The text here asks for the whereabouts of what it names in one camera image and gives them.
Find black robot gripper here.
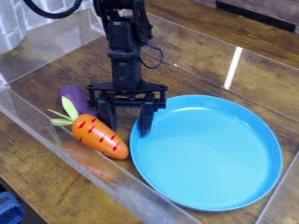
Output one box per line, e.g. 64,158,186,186
88,50,168,137

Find orange toy carrot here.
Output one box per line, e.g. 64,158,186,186
51,97,128,160

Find purple toy eggplant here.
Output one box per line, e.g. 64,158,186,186
59,85,99,116

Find blue plastic plate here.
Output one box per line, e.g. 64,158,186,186
130,95,283,212

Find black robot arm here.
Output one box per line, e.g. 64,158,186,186
88,0,168,135

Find white patterned curtain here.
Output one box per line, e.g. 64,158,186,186
0,0,104,54

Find blue object at corner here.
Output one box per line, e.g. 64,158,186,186
0,192,24,224

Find clear acrylic enclosure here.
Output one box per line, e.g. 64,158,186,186
0,3,299,224

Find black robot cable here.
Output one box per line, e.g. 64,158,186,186
23,0,164,70

